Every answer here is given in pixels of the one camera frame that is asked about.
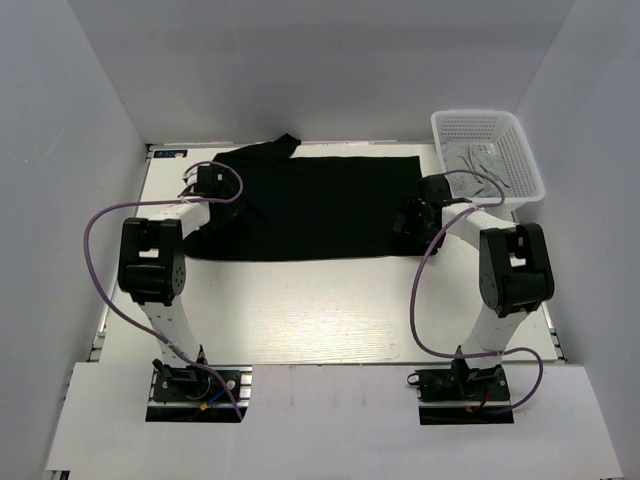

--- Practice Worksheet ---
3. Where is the black t shirt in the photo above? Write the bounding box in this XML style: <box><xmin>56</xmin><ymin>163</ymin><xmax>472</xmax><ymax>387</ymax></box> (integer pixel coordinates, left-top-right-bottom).
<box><xmin>185</xmin><ymin>134</ymin><xmax>424</xmax><ymax>262</ymax></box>

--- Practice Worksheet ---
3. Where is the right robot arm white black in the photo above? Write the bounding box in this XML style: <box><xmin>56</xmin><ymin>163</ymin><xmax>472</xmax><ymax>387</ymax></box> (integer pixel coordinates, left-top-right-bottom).
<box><xmin>394</xmin><ymin>198</ymin><xmax>555</xmax><ymax>378</ymax></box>

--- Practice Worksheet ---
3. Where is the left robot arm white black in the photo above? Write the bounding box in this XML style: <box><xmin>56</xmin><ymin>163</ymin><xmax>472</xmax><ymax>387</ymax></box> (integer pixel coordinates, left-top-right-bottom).
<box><xmin>117</xmin><ymin>177</ymin><xmax>244</xmax><ymax>380</ymax></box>

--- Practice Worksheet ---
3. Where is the blue label sticker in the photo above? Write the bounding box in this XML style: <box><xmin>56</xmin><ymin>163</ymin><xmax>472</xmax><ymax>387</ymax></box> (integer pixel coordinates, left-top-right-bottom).
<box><xmin>152</xmin><ymin>149</ymin><xmax>188</xmax><ymax>159</ymax></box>

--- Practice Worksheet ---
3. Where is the grey t shirt in basket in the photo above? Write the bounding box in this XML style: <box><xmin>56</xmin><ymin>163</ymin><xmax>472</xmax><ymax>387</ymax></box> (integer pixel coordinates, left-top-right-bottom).
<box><xmin>442</xmin><ymin>142</ymin><xmax>512</xmax><ymax>198</ymax></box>

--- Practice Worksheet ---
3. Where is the white plastic basket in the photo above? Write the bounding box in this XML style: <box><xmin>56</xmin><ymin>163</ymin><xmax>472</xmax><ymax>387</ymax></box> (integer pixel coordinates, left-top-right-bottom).
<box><xmin>431</xmin><ymin>110</ymin><xmax>545</xmax><ymax>210</ymax></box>

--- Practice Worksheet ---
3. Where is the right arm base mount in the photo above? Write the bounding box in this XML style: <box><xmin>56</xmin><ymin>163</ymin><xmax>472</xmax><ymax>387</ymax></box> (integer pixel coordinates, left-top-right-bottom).
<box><xmin>407</xmin><ymin>368</ymin><xmax>514</xmax><ymax>426</ymax></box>

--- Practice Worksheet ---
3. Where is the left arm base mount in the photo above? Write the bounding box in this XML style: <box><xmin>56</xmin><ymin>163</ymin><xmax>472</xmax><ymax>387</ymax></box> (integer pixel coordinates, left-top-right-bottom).
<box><xmin>145</xmin><ymin>361</ymin><xmax>252</xmax><ymax>424</ymax></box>

